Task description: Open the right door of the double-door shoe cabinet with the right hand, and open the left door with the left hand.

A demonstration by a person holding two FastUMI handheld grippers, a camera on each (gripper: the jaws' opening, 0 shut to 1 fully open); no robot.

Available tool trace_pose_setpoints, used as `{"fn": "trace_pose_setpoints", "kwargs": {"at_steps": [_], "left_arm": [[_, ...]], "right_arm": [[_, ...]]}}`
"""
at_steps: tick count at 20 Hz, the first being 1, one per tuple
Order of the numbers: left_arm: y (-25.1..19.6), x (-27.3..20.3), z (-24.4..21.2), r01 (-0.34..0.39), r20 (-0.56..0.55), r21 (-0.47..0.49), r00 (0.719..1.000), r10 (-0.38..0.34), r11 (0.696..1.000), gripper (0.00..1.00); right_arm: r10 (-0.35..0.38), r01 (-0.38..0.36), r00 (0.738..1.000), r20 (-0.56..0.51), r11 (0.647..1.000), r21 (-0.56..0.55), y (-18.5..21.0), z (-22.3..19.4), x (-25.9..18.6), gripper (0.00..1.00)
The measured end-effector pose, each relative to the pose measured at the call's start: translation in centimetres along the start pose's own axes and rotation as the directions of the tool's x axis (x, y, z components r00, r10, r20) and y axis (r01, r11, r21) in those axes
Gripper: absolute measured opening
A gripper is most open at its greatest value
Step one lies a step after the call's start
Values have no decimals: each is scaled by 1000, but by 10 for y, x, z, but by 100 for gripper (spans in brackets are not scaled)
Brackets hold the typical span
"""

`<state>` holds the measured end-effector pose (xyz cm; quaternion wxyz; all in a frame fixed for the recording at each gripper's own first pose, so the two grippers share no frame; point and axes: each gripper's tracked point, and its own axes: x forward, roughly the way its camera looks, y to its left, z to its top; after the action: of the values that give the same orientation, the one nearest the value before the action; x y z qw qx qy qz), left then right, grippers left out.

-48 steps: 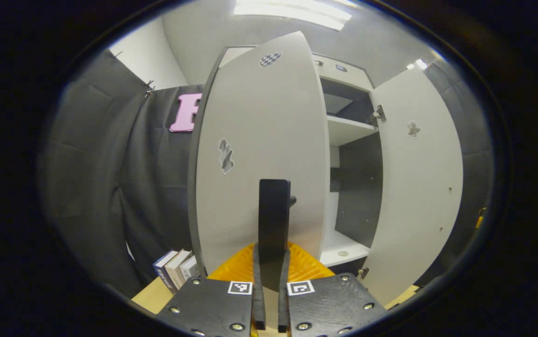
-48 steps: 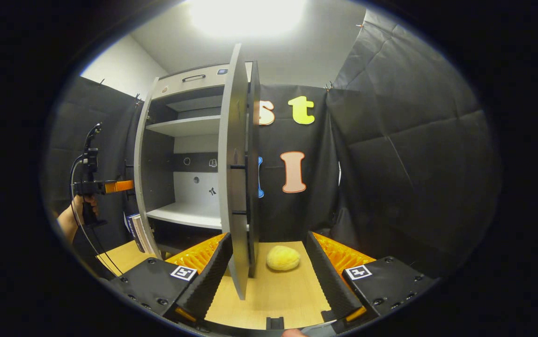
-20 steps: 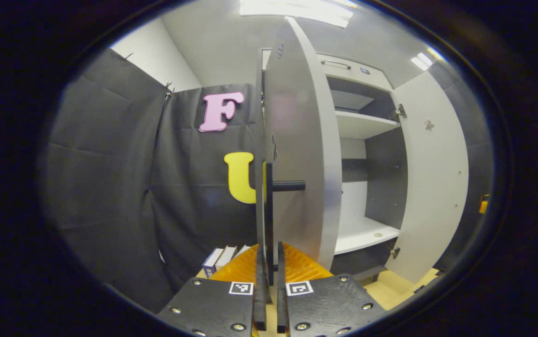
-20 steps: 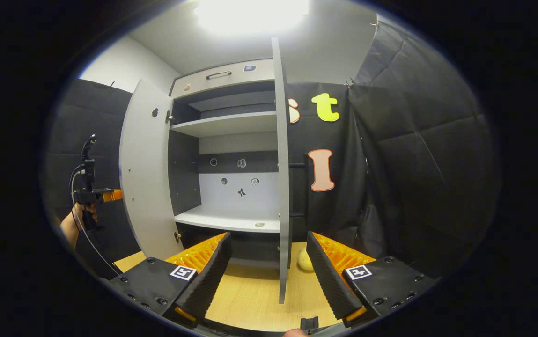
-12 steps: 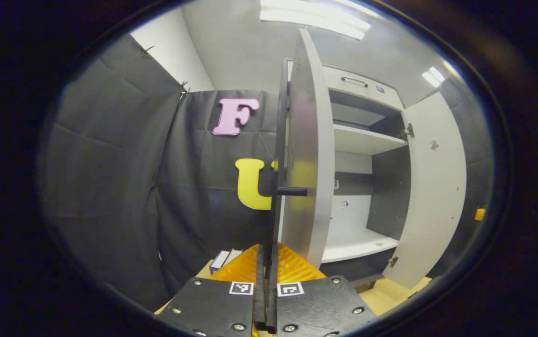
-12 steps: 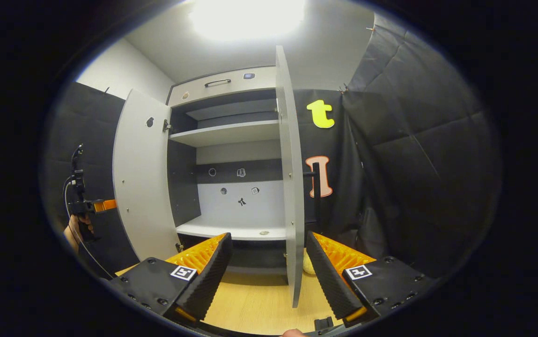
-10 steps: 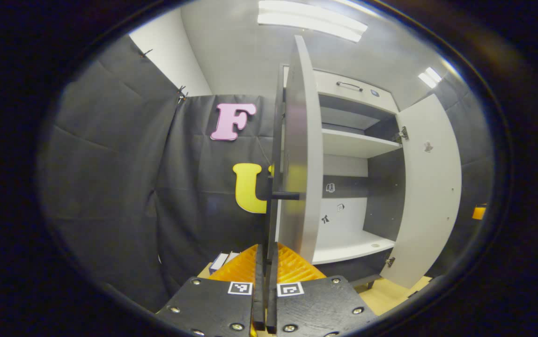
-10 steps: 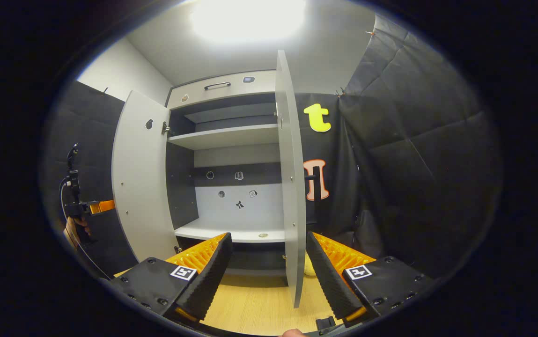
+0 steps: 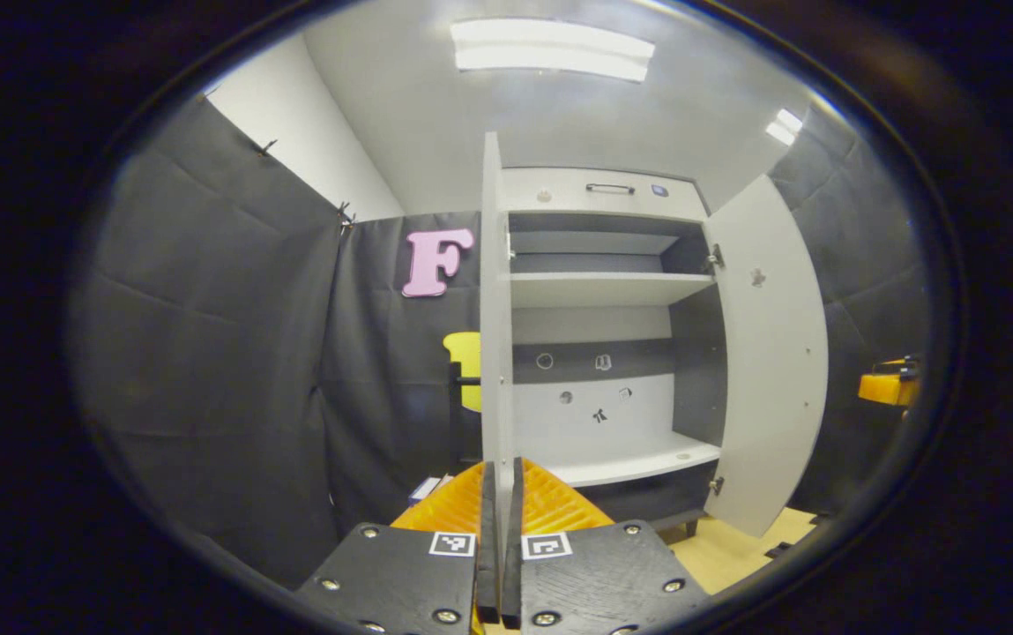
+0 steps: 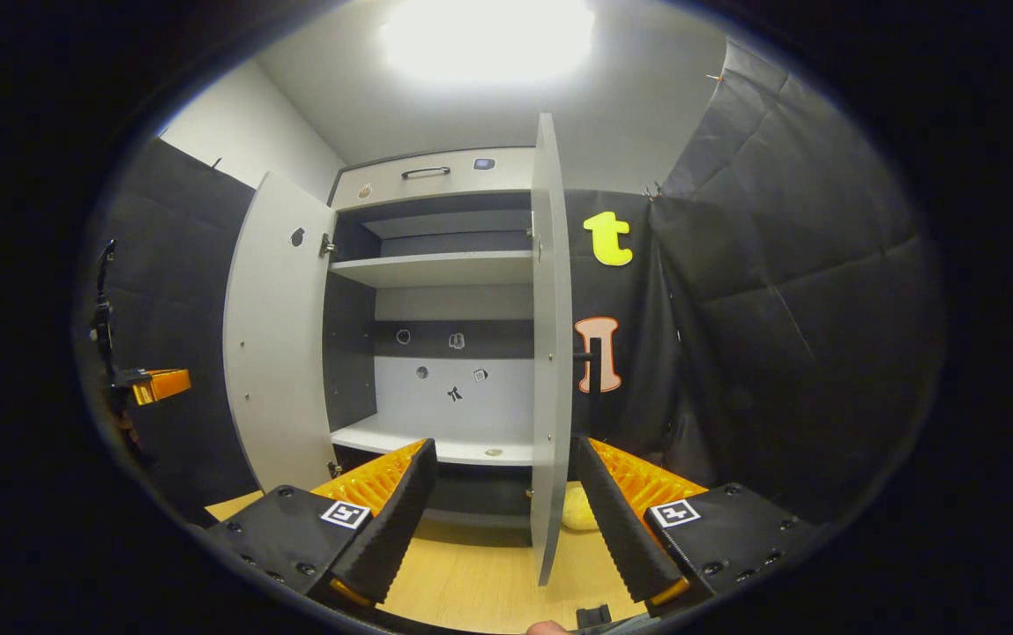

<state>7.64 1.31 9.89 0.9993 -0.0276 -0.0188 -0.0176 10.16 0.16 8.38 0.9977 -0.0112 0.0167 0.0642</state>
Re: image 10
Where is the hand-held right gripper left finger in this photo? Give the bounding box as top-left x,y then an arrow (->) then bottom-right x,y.
204,438 -> 439,609

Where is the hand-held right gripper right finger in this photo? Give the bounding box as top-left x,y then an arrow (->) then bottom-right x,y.
575,436 -> 820,609

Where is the grey shoe cabinet door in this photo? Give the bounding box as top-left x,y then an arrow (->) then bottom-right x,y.
528,112 -> 575,587
222,170 -> 337,495

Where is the grey double-door shoe cabinet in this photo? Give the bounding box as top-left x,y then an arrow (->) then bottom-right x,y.
222,112 -> 575,587

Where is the white cabinet shelf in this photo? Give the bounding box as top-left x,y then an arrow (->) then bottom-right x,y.
330,413 -> 533,467
330,250 -> 533,289

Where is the grey cabinet drawer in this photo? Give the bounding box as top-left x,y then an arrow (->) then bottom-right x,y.
330,147 -> 535,213

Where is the yellow round bread toy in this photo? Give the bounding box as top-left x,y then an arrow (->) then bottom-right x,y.
562,481 -> 600,532

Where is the black backdrop cloth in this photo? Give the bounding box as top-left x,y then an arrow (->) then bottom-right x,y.
74,40 -> 943,530

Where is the ceiling light panel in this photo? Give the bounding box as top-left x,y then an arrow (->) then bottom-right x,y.
381,0 -> 597,85

